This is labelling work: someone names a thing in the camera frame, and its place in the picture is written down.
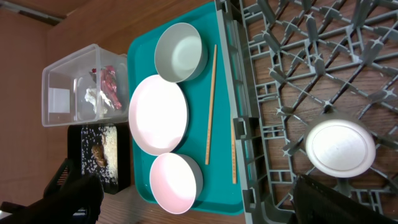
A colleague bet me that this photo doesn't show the clear plastic waste bin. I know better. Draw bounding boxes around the clear plastic waste bin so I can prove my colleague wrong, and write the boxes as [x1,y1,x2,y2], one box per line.
[42,44,129,127]

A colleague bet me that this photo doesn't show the right wooden chopstick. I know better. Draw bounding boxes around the right wooden chopstick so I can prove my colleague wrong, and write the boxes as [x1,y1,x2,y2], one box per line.
[231,117,237,184]

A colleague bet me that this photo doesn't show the left wooden chopstick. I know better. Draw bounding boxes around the left wooden chopstick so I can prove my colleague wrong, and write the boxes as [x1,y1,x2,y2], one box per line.
[205,45,218,165]

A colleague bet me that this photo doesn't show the wooden chopstick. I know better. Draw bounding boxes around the wooden chopstick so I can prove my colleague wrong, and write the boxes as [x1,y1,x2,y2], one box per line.
[231,117,237,184]
[205,45,218,165]

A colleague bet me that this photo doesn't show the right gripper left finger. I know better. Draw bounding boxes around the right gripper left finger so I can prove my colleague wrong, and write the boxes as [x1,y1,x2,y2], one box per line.
[1,159,104,223]

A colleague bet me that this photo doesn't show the grey bowl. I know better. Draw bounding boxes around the grey bowl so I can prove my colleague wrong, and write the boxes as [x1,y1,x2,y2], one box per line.
[154,22,208,83]

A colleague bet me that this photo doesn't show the teal serving tray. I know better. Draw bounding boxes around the teal serving tray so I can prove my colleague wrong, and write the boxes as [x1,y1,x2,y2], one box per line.
[127,2,243,214]

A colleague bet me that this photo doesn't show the white cup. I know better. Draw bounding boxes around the white cup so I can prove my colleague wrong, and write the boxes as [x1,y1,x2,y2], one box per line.
[305,119,376,178]

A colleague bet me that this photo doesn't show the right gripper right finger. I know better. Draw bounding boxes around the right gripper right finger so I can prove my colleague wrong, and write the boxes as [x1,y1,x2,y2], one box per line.
[288,175,395,224]

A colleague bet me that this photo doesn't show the red silver snack wrapper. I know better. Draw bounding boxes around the red silver snack wrapper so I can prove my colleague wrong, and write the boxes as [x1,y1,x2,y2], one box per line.
[100,65,122,110]

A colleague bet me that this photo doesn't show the white napkin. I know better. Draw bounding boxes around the white napkin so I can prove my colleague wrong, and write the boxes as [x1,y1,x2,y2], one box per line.
[85,88,114,113]

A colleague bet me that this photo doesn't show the grey dishwasher rack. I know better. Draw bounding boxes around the grey dishwasher rack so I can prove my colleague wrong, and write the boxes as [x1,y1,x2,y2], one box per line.
[215,0,397,223]

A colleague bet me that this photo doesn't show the black food waste tray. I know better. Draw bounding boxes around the black food waste tray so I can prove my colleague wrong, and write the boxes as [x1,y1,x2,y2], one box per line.
[67,123,131,194]

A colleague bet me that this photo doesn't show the large white plate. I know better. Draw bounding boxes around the large white plate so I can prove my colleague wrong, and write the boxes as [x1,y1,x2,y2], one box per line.
[129,75,188,156]

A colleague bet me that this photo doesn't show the brown food scrap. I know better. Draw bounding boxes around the brown food scrap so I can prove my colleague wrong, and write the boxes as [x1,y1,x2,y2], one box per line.
[91,145,107,167]

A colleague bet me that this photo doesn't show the small pink bowl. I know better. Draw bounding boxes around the small pink bowl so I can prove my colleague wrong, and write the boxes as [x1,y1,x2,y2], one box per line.
[149,152,203,215]

